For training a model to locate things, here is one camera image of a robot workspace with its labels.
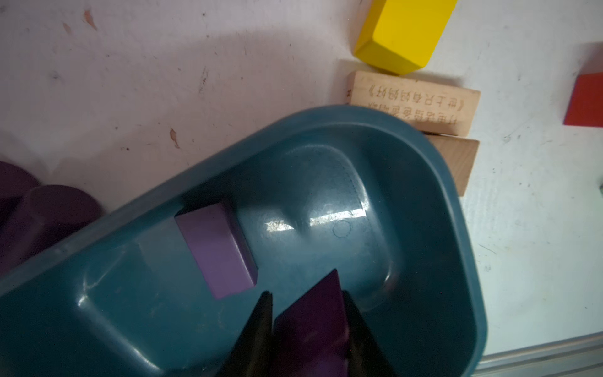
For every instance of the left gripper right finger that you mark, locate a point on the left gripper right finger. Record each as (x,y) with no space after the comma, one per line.
(365,356)

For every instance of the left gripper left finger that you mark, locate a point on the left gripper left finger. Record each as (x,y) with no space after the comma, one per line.
(251,354)

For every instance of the purple triangular prism brick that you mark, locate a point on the purple triangular prism brick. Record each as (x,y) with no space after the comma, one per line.
(312,336)

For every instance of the light purple brick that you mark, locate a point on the light purple brick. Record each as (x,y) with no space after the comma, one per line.
(216,242)

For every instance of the teal plastic storage bin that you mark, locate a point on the teal plastic storage bin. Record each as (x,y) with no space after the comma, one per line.
(334,188)

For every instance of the engraved wood block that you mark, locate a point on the engraved wood block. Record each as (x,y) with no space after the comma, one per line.
(429,107)

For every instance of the yellow cube brick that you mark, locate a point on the yellow cube brick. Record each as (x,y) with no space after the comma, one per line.
(400,36)

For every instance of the red cube brick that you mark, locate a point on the red cube brick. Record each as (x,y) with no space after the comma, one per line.
(585,105)

